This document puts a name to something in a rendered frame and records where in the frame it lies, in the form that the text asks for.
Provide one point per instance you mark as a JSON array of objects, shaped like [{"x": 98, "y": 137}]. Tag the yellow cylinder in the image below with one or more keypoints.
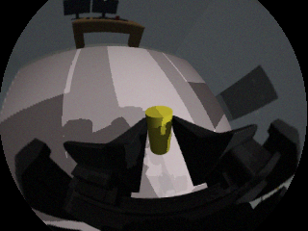
[{"x": 159, "y": 128}]

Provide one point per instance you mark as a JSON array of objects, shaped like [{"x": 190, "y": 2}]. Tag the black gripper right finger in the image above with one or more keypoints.
[{"x": 204, "y": 149}]

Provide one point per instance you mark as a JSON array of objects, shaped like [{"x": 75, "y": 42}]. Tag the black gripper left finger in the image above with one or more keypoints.
[{"x": 123, "y": 155}]

